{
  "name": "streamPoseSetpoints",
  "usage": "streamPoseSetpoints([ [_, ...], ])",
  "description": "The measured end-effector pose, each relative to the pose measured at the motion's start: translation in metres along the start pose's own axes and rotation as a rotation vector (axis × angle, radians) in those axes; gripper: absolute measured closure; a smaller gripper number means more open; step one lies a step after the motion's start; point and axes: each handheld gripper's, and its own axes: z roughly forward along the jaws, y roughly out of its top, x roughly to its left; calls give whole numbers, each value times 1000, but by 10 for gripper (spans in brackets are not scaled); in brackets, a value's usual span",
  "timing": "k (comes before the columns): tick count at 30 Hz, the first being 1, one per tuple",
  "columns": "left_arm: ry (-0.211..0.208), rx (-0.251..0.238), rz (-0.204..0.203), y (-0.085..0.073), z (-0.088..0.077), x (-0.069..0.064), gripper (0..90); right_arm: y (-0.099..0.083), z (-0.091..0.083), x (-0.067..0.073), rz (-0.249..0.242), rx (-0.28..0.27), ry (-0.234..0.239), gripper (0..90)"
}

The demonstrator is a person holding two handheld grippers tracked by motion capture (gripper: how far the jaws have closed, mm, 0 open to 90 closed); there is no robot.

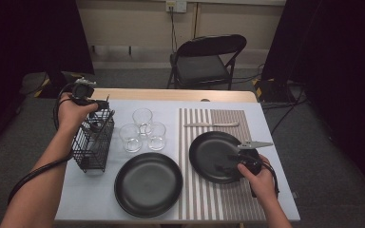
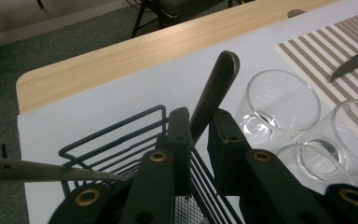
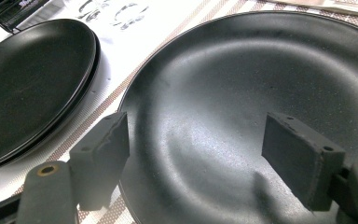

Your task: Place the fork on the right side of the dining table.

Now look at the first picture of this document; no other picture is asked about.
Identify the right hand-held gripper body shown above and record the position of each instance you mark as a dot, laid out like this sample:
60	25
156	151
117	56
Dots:
250	158

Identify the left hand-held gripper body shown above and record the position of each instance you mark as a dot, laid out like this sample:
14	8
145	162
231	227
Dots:
82	91

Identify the black plate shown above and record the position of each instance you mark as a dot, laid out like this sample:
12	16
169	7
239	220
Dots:
209	155
149	185

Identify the steel knife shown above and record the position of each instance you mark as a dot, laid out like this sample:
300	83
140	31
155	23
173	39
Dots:
212	124

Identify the clear drinking glass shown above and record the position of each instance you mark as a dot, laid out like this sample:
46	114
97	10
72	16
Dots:
142	117
130	139
157	136

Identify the person's left hand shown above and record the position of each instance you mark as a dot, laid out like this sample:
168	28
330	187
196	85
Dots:
69	115

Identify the person's right hand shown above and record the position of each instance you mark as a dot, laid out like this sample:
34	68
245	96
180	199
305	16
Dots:
259	186

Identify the steel cutlery piece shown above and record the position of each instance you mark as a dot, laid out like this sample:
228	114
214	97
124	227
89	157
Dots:
106	126

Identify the black stand base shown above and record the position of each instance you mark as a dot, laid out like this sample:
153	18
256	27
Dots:
53	88
272	90

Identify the striped placemat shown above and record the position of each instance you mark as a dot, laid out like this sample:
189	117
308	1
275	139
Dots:
202	202

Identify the black curtain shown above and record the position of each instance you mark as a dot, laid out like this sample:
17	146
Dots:
345	63
28	31

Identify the black folding chair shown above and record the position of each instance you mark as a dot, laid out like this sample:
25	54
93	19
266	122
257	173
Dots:
199	68

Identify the white wall outlet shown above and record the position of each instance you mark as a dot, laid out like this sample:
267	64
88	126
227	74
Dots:
176	4

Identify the beige wall conduit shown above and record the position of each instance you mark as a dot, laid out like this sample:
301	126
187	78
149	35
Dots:
197	19

